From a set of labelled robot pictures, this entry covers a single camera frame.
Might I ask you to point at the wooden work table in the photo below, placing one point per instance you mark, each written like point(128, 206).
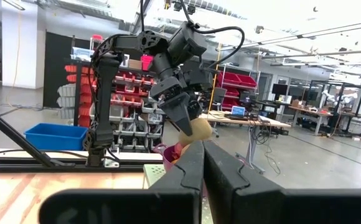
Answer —
point(261, 122)

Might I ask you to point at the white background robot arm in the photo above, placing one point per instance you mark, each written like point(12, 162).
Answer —
point(345, 99)

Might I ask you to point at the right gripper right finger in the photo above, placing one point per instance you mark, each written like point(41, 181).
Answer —
point(246, 205)

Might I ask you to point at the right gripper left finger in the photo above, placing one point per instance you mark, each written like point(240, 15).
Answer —
point(168, 202)

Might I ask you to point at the pale green perforated metal stand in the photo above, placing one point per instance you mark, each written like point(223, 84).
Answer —
point(152, 174)

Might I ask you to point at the shelf rack with red bins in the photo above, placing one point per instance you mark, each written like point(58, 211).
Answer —
point(130, 90)

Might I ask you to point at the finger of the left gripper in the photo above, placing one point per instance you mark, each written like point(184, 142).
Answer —
point(179, 112)

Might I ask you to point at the open laptop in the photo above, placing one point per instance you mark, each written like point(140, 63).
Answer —
point(238, 111)

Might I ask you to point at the magenta plastic colander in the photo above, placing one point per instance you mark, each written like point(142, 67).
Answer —
point(168, 158)

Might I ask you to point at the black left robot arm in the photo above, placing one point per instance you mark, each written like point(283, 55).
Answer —
point(105, 93)

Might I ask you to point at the black aluminium table frame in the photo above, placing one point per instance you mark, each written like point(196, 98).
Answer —
point(28, 165)

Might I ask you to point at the rack of large red bins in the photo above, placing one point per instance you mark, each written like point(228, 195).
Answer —
point(239, 80)

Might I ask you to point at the brown green toy kiwi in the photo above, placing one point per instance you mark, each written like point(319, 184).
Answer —
point(199, 130)

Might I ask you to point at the blue plastic bin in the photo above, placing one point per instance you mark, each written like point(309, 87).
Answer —
point(53, 137)

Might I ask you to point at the black cage frame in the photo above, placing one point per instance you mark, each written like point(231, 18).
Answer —
point(342, 82)

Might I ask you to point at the black computer monitor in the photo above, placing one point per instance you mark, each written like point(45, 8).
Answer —
point(280, 89)

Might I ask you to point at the red orange toy mango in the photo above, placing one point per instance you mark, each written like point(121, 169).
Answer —
point(179, 149)

